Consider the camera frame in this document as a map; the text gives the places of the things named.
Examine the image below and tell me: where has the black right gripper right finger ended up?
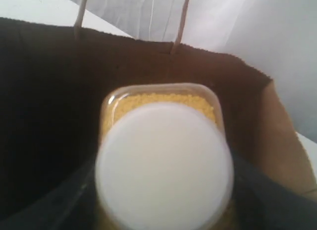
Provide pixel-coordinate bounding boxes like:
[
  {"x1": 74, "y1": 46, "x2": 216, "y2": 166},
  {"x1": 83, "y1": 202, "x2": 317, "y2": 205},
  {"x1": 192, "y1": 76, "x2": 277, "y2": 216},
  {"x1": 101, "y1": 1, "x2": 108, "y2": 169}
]
[{"x1": 232, "y1": 152, "x2": 317, "y2": 230}]

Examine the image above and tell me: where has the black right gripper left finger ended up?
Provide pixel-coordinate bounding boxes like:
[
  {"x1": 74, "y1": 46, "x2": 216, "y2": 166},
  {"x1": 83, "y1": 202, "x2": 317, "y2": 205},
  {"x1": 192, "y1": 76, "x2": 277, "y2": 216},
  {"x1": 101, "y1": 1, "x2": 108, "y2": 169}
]
[{"x1": 0, "y1": 155, "x2": 105, "y2": 230}]

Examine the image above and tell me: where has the brown paper shopping bag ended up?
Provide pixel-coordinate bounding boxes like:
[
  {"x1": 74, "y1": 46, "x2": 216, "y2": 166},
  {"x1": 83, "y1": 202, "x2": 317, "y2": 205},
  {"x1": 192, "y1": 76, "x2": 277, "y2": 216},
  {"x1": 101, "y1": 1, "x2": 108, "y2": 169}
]
[{"x1": 0, "y1": 0, "x2": 317, "y2": 230}]

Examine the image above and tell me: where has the yellow grain bottle white cap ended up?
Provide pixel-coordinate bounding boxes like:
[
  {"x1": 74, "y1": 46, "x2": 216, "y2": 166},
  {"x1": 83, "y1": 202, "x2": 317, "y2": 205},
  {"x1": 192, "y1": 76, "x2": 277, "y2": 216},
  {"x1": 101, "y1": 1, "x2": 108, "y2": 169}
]
[{"x1": 95, "y1": 83, "x2": 235, "y2": 230}]

